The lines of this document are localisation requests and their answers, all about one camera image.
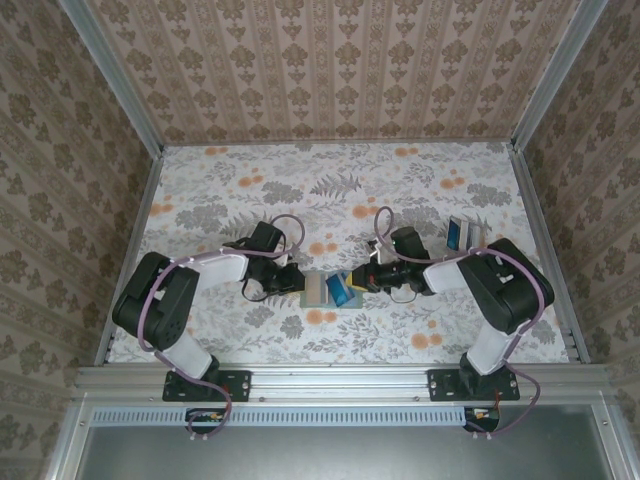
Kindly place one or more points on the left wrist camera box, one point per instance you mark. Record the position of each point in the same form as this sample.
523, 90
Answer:
266, 236

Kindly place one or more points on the mint green card holder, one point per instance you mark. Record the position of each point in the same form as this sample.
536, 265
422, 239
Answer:
357, 301

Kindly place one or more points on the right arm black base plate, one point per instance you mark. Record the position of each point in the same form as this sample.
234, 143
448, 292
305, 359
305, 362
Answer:
440, 385

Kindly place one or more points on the grey metal panel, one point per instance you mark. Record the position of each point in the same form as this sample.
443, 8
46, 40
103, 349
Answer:
340, 455

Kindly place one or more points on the right aluminium corner post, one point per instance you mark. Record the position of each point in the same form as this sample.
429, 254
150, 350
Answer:
555, 70

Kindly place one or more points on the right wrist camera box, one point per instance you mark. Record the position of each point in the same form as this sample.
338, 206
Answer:
410, 245

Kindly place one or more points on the left aluminium side rail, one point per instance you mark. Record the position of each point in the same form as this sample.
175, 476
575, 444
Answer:
144, 200

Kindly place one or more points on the left aluminium corner post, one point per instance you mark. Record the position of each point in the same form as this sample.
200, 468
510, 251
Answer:
115, 80

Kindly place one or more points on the left black connector box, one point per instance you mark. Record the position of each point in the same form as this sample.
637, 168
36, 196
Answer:
205, 422

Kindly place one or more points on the right aluminium side rail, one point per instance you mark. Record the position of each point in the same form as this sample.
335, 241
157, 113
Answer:
534, 200

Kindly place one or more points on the right black connector box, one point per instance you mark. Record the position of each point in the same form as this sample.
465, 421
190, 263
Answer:
482, 420

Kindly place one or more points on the aluminium front frame rail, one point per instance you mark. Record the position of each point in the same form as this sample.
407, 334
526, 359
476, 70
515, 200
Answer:
340, 382

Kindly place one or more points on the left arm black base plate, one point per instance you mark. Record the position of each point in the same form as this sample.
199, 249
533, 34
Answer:
240, 385

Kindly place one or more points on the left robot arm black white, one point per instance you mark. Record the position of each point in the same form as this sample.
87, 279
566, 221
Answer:
155, 300

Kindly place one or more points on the aluminium corner post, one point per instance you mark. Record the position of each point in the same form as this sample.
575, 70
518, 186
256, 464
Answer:
115, 80
555, 70

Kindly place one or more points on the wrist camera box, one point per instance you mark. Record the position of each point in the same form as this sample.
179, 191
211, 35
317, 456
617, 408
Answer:
266, 236
410, 245

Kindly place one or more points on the black connector box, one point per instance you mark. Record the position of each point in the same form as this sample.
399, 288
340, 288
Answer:
205, 422
482, 420

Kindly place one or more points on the aluminium side rail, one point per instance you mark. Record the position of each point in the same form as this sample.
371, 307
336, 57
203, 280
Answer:
534, 200
144, 200

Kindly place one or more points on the dark blue credit card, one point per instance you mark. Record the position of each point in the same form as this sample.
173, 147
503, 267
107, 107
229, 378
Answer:
454, 234

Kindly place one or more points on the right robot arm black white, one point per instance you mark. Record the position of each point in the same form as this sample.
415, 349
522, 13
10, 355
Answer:
505, 295

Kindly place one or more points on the floral table cover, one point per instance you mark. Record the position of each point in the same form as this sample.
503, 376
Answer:
280, 175

